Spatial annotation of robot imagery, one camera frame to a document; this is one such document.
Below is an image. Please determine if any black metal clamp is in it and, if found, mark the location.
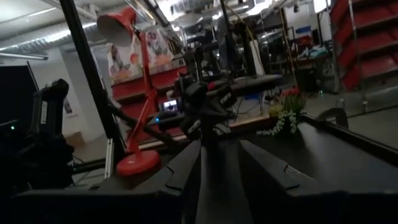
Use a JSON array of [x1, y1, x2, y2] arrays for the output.
[[315, 106, 349, 129]]

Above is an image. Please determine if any red desk lamp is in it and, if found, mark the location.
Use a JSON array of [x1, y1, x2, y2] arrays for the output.
[[96, 6, 162, 177]]

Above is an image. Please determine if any black desk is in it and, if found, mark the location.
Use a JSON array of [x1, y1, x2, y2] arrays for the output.
[[211, 73, 284, 96]]

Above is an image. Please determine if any red bin shelf rack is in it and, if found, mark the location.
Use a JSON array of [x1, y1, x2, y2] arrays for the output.
[[328, 0, 398, 91]]

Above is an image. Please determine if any potted succulent plant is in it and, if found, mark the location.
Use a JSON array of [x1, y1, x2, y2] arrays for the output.
[[256, 86, 308, 138]]

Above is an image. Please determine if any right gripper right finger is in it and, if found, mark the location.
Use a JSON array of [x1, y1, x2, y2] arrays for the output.
[[238, 139, 322, 224]]

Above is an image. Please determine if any red cabinet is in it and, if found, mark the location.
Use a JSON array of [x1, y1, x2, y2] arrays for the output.
[[110, 65, 189, 144]]

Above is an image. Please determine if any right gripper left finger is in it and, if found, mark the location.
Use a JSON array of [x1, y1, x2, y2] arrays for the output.
[[98, 139, 203, 224]]

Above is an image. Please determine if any floral painting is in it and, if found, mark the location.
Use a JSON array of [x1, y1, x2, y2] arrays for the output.
[[106, 39, 144, 84], [145, 29, 175, 68]]

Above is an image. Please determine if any silver air duct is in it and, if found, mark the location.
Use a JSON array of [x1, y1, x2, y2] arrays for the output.
[[0, 21, 97, 60]]

